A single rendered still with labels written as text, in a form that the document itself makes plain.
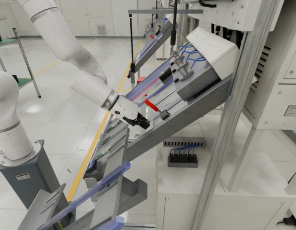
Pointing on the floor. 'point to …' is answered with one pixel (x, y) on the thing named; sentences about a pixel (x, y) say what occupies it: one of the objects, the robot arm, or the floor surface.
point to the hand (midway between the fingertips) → (144, 122)
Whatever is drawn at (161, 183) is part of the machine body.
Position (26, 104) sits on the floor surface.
